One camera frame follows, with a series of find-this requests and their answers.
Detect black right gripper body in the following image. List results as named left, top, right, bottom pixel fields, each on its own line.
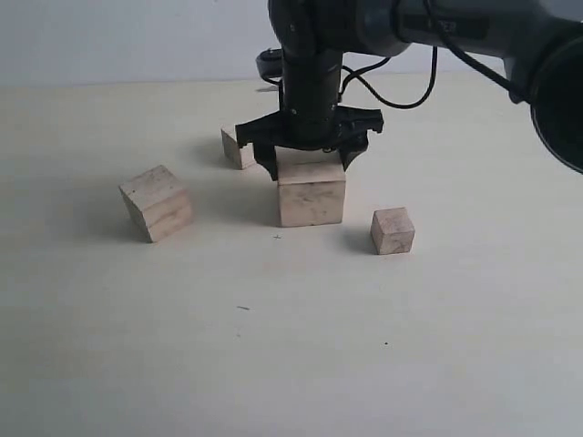
left=235, top=49, right=384, bottom=151

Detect third largest wooden cube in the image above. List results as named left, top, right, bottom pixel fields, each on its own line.
left=220, top=126, right=256, bottom=170

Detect second largest wooden cube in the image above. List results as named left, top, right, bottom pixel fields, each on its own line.
left=118, top=165, right=193, bottom=243

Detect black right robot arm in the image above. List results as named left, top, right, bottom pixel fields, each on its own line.
left=235, top=1, right=582, bottom=179

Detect smallest wooden cube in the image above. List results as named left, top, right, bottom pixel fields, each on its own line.
left=371, top=208, right=415, bottom=255

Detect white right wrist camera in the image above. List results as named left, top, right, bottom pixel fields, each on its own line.
left=255, top=48, right=282, bottom=79

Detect black camera cable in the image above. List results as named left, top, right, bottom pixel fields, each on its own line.
left=339, top=17, right=520, bottom=109

